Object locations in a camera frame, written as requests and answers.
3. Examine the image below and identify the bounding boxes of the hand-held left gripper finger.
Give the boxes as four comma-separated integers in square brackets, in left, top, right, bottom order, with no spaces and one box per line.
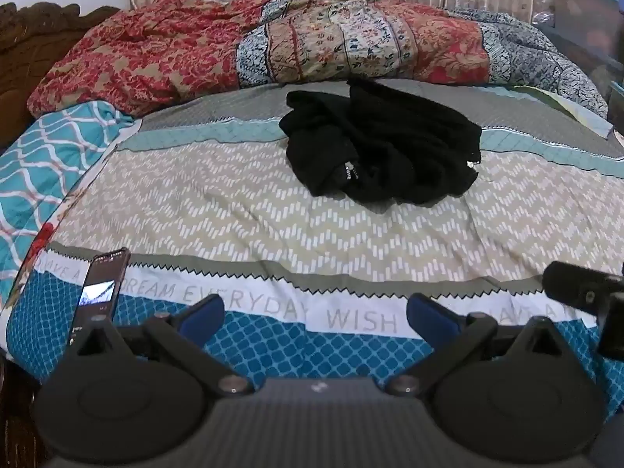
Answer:
[385,294,567,397]

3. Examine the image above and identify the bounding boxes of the black pants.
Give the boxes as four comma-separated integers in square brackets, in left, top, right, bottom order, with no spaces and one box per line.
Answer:
[279,76,482,206]

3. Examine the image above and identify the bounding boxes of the patterned zigzag bedsheet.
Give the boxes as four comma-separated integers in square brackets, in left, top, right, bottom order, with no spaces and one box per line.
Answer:
[6,78,624,417]

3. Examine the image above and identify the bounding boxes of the dark plastic storage drawer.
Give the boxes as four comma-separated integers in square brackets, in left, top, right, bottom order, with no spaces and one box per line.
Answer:
[546,27,624,118]

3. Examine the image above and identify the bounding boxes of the clear plastic storage box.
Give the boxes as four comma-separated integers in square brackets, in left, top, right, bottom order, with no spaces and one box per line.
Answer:
[551,0,624,62]

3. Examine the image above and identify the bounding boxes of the red floral patchwork quilt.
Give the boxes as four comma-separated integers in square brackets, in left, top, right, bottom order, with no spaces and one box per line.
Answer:
[27,0,610,120]

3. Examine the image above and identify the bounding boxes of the black smartphone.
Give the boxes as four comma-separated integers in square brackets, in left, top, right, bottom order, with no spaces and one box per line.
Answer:
[68,248,131,347]

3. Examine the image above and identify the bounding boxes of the teal lattice pillow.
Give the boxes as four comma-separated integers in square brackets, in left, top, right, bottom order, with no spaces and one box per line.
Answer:
[0,100,143,303]

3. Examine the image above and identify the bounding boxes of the carved wooden headboard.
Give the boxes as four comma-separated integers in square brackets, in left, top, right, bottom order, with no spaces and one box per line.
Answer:
[0,2,122,149]

